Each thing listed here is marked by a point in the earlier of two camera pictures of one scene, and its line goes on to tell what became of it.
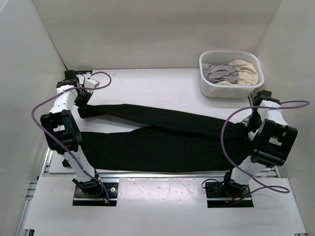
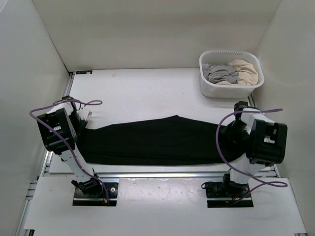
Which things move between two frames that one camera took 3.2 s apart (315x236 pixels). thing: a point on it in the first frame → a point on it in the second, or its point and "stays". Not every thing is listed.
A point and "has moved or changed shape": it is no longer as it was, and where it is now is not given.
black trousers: x=167 y=141 has moved or changed shape
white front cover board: x=161 y=203 stays
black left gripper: x=80 y=105 → x=81 y=129
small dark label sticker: x=84 y=72 stays
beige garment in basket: x=247 y=74 stays
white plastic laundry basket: x=230 y=73 stays
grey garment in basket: x=227 y=73 stays
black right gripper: x=249 y=126 → x=236 y=139
